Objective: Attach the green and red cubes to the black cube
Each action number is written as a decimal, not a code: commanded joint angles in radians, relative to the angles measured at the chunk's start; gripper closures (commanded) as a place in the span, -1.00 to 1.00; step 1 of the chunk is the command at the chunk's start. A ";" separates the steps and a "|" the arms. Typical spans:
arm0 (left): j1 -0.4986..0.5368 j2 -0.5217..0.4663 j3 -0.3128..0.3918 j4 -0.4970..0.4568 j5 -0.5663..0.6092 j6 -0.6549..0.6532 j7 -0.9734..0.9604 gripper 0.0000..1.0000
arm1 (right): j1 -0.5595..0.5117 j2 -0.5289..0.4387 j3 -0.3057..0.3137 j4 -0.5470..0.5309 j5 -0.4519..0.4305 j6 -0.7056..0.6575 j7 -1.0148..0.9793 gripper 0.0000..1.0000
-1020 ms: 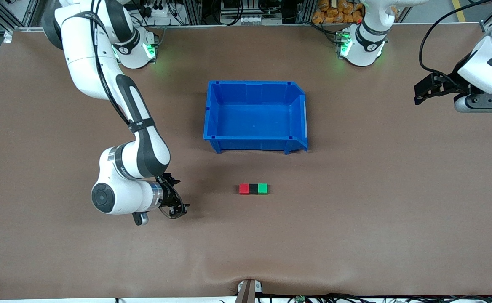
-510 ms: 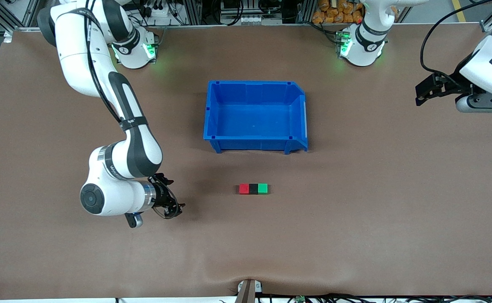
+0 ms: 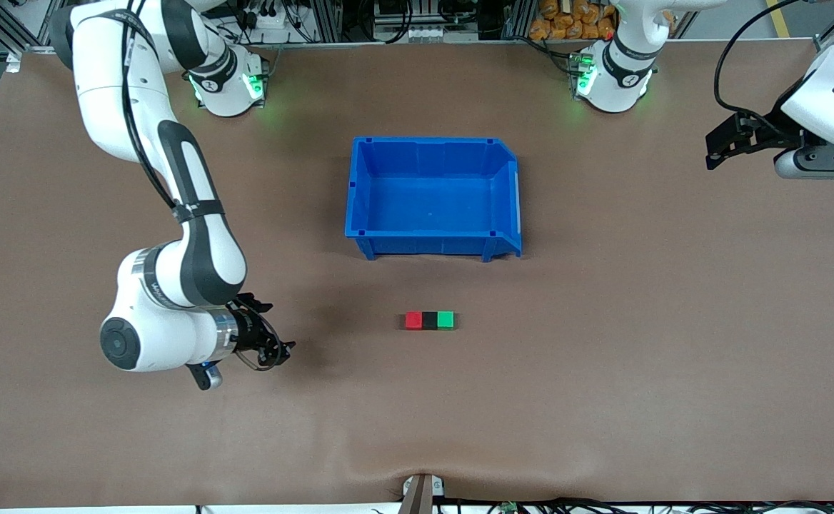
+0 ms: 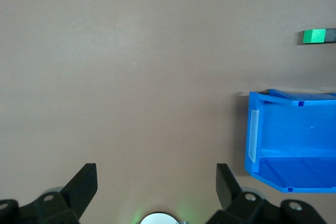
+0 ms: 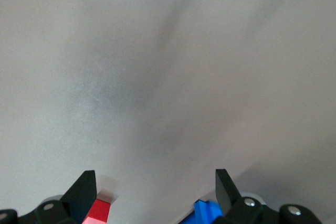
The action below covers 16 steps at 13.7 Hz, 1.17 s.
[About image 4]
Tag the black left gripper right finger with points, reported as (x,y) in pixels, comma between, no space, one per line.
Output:
(249,203)

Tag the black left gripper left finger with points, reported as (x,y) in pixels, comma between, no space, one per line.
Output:
(71,197)

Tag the small green cube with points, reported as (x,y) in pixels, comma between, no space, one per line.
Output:
(313,36)

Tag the small black cube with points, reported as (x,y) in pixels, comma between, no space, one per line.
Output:
(330,35)

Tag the blue plastic storage bin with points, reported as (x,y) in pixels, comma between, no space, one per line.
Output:
(288,140)

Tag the large table cover mat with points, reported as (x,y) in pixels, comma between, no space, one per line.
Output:
(105,77)

